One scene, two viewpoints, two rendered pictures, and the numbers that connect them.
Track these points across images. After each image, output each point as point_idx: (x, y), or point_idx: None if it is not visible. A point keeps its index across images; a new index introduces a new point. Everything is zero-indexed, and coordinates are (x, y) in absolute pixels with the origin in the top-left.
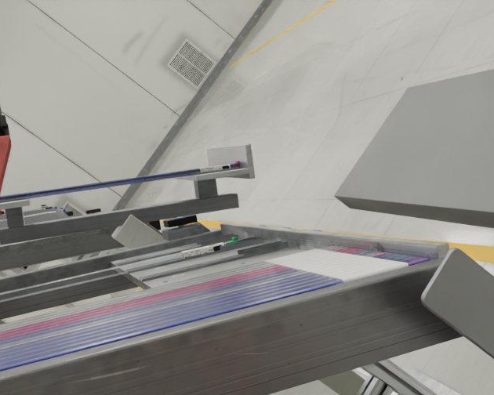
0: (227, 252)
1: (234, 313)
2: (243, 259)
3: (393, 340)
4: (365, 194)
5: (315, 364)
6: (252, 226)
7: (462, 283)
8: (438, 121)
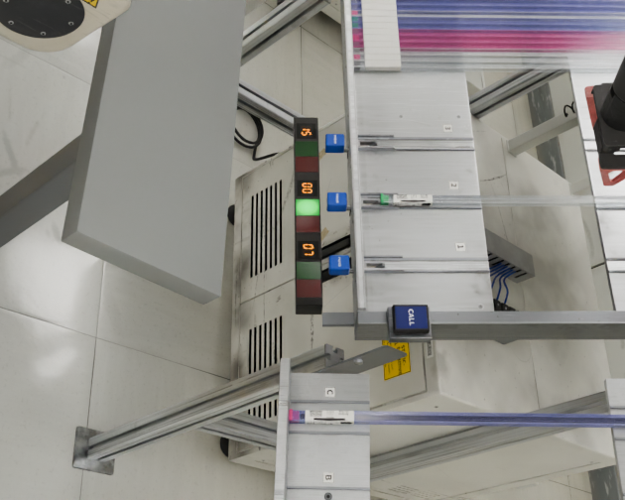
0: (394, 185)
1: None
2: (396, 131)
3: None
4: (222, 221)
5: None
6: (357, 212)
7: None
8: (153, 137)
